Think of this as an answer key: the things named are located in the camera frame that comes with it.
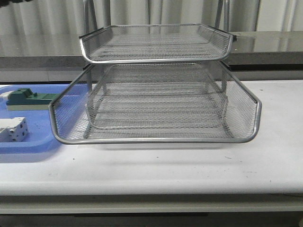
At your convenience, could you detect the silver metal rack frame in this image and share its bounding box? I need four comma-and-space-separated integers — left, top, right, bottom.
81, 0, 237, 140

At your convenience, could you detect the grey stone ledge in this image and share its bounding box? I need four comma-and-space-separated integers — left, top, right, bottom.
0, 31, 303, 70

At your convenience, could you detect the green and beige switch block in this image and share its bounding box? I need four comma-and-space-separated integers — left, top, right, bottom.
6, 88, 59, 111

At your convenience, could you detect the blue plastic tray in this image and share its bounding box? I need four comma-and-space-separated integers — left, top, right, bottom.
0, 84, 89, 164

